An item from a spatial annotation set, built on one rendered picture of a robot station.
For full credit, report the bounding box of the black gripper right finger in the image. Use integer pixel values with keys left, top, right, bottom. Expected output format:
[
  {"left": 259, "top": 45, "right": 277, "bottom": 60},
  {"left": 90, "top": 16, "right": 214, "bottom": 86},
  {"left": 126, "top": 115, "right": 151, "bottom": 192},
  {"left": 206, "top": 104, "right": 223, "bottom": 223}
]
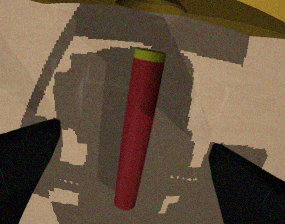
[{"left": 209, "top": 144, "right": 285, "bottom": 224}]

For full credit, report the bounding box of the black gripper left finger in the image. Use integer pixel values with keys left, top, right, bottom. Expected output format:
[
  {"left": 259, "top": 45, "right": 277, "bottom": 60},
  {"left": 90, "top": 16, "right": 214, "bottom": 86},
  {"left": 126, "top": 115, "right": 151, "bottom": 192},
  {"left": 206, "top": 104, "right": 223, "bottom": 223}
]
[{"left": 0, "top": 119, "right": 61, "bottom": 224}]

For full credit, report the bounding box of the red cylindrical rod with yellow tip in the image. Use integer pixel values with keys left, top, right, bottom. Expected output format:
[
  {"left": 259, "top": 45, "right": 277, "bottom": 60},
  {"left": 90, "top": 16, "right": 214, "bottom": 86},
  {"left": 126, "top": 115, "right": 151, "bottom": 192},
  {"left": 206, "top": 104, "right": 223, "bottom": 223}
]
[{"left": 114, "top": 48, "right": 166, "bottom": 210}]

